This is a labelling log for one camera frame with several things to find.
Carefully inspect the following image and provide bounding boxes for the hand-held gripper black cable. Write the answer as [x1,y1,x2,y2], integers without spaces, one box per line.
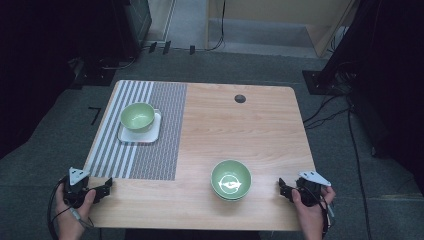
[46,176,95,240]
[314,188,336,239]

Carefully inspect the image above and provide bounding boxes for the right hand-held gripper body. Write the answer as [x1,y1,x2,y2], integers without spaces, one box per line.
[294,171,332,208]

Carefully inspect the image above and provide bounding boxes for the grey striped woven placemat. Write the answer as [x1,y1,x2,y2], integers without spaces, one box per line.
[85,79,188,182]

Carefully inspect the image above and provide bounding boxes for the light wooden shelf unit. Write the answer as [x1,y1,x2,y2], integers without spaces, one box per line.
[204,0,362,60]

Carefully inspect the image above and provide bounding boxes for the black stand base plate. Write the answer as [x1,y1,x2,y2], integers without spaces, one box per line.
[301,69,353,97]
[70,57,117,90]

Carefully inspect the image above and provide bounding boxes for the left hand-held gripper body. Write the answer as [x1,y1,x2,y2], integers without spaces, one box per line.
[62,167,98,208]

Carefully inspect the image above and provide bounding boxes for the person's right hand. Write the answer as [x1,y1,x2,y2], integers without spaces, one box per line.
[291,185,337,229]

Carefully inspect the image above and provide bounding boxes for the black hanging cable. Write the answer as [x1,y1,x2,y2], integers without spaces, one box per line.
[205,0,227,52]

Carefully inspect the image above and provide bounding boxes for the long black floor cable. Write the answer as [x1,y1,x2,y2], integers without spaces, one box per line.
[346,99,373,240]

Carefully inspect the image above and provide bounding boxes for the green ceramic bowl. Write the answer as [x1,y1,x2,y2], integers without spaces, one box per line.
[213,192,249,203]
[209,159,253,200]
[119,102,157,134]

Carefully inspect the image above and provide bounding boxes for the person's left hand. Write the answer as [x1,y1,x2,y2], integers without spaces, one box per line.
[54,182,97,234]

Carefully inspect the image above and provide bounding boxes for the white square plate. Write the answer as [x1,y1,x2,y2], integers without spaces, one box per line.
[117,108,163,144]

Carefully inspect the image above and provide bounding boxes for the dark cabinet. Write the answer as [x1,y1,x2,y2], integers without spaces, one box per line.
[111,0,153,62]

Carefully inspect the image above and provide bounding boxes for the right hand-held gripper black cable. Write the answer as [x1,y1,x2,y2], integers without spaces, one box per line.
[314,188,336,239]

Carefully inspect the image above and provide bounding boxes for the left hand-held gripper black cable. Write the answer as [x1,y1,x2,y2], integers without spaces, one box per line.
[46,176,95,240]

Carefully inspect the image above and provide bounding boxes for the dark curtain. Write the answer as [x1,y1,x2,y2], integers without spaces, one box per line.
[319,0,424,196]
[0,0,116,160]

